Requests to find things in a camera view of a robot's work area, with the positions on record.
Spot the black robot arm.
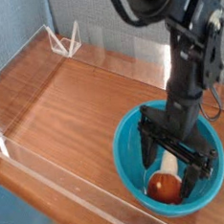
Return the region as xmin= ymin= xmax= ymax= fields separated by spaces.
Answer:
xmin=111 ymin=0 xmax=224 ymax=198

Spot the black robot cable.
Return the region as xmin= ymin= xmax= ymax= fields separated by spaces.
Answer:
xmin=197 ymin=84 xmax=224 ymax=123

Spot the brown and white toy mushroom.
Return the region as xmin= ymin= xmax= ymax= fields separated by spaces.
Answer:
xmin=146 ymin=150 xmax=182 ymax=205

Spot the clear acrylic front barrier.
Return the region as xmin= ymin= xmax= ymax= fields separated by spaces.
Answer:
xmin=0 ymin=130 xmax=167 ymax=224

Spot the blue plastic bowl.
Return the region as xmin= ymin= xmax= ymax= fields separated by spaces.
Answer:
xmin=113 ymin=106 xmax=224 ymax=218

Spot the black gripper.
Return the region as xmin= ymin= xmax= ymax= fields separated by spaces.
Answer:
xmin=138 ymin=97 xmax=217 ymax=198

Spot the clear acrylic barrier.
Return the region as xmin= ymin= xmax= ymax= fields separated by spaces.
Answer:
xmin=72 ymin=26 xmax=224 ymax=127
xmin=0 ymin=130 xmax=167 ymax=224

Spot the clear acrylic corner bracket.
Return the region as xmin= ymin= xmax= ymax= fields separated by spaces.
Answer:
xmin=45 ymin=21 xmax=82 ymax=58

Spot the clear acrylic back barrier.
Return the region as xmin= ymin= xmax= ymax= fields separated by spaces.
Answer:
xmin=72 ymin=26 xmax=224 ymax=127

